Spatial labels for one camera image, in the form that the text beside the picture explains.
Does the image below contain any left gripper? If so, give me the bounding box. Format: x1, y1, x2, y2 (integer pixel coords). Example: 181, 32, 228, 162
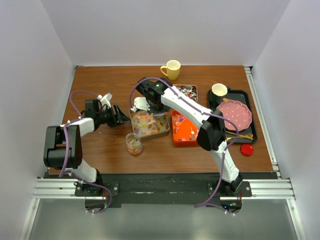
96, 103, 130, 128

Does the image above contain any silver tin of gummies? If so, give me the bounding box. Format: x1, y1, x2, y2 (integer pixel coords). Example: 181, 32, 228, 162
129, 110, 170, 139

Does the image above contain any clear plastic jar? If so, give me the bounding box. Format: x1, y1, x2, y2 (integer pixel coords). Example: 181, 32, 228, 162
125, 132, 143, 156

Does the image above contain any gold tin of lollipops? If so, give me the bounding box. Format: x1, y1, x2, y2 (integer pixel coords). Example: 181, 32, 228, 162
174, 84, 198, 102

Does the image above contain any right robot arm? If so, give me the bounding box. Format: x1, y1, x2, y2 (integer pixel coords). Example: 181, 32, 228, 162
133, 77, 243, 197

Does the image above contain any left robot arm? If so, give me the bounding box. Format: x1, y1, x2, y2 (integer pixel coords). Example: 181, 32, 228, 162
43, 99, 130, 196

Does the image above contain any orange tray of candies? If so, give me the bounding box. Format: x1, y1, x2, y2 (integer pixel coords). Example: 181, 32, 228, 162
171, 110, 199, 147

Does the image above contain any yellow mug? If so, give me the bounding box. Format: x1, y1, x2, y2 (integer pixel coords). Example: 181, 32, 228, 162
160, 60, 181, 80

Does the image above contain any dark green cup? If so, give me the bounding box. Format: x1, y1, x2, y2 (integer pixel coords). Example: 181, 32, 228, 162
208, 83, 230, 106

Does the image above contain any pink dotted plate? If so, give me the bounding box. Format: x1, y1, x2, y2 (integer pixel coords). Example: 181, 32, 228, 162
217, 100, 252, 132

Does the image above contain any black serving tray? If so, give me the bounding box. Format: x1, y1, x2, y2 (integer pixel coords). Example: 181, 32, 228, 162
206, 89, 258, 145

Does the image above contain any gold fork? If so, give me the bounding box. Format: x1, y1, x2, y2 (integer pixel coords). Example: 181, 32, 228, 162
226, 131, 254, 141

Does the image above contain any red jar lid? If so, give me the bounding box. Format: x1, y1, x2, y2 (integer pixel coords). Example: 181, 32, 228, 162
240, 144, 254, 156

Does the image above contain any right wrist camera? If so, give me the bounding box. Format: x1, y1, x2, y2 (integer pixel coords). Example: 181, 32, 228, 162
130, 97, 151, 112

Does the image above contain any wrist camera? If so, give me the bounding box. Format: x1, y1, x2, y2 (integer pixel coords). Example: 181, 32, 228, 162
130, 97, 151, 112
96, 92, 113, 108

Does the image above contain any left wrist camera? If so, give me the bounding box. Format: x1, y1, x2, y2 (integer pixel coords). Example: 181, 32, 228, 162
96, 92, 113, 108

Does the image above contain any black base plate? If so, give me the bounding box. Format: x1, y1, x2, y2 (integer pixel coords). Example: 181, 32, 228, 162
73, 173, 252, 208

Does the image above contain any aluminium rail frame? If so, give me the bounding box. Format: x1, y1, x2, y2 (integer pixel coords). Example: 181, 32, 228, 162
22, 66, 306, 240

